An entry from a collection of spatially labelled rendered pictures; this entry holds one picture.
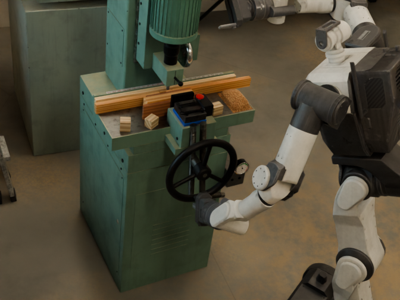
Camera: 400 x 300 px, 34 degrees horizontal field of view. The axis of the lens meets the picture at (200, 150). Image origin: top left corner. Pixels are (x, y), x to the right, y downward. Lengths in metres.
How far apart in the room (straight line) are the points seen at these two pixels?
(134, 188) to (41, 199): 0.96
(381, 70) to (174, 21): 0.74
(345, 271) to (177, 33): 1.04
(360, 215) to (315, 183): 1.43
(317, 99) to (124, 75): 1.00
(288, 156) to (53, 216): 1.68
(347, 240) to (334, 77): 0.67
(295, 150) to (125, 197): 0.88
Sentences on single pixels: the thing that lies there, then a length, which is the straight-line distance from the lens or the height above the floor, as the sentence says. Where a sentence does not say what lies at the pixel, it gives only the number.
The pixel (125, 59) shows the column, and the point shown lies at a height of 0.99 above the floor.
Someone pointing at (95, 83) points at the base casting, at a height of 0.80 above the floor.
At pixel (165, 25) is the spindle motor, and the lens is 2.32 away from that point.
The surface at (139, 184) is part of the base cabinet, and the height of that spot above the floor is 0.64.
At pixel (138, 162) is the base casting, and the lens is 2.49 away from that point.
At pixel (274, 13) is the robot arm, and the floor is 1.32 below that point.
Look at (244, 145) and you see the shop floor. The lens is 3.88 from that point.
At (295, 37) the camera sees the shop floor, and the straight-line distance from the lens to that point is 5.11.
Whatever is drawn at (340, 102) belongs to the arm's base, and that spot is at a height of 1.36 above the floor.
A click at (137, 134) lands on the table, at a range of 2.40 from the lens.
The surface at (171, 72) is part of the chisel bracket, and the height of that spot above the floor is 1.06.
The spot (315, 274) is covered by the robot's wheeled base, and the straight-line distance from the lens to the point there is 2.96.
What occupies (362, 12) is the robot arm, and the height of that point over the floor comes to 1.36.
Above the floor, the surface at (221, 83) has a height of 0.94.
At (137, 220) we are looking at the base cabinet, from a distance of 2.70.
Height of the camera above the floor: 2.37
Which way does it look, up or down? 39 degrees down
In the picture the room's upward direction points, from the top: 8 degrees clockwise
